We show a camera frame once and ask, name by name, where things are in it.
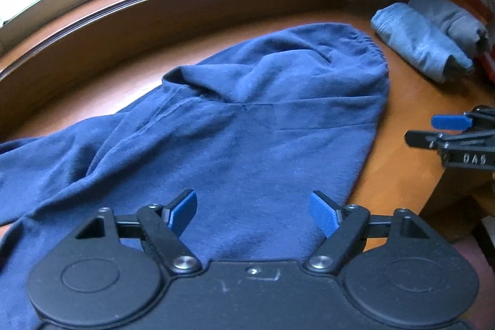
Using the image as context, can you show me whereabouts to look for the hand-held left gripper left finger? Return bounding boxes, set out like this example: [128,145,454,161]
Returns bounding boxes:
[73,190,202,273]

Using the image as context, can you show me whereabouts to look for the grey blue garment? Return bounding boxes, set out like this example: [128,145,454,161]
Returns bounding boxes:
[408,0,489,54]

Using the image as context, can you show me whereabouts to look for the wooden window frame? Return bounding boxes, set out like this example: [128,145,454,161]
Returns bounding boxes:
[0,0,368,141]

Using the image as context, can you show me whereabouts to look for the light blue garment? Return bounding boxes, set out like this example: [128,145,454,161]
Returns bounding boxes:
[370,2,476,84]

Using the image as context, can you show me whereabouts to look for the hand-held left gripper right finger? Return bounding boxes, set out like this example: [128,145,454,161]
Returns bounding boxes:
[305,191,426,273]

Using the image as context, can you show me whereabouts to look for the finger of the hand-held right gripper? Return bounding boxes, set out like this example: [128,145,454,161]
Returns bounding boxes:
[404,129,495,153]
[431,105,495,133]

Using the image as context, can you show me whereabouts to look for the dark blue pants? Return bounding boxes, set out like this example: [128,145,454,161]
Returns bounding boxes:
[0,22,390,330]

